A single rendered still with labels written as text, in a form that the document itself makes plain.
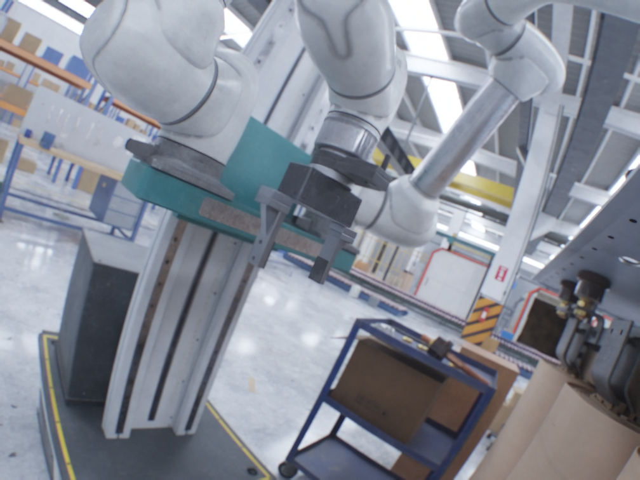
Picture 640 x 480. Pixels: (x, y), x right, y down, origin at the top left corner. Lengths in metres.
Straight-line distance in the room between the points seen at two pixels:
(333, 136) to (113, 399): 0.91
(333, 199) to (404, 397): 1.06
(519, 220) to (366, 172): 10.98
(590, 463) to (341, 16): 0.70
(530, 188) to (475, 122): 10.88
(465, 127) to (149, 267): 0.87
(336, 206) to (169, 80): 0.31
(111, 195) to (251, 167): 3.39
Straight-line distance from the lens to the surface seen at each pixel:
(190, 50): 0.53
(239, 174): 0.85
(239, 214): 0.68
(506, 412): 3.86
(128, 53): 0.49
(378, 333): 1.35
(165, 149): 0.64
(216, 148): 0.64
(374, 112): 0.49
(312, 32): 0.38
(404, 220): 0.96
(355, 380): 1.48
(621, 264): 0.83
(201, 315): 1.05
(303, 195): 0.45
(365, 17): 0.36
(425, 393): 1.39
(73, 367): 1.16
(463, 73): 14.66
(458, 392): 1.94
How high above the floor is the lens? 1.15
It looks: 1 degrees down
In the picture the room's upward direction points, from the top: 24 degrees clockwise
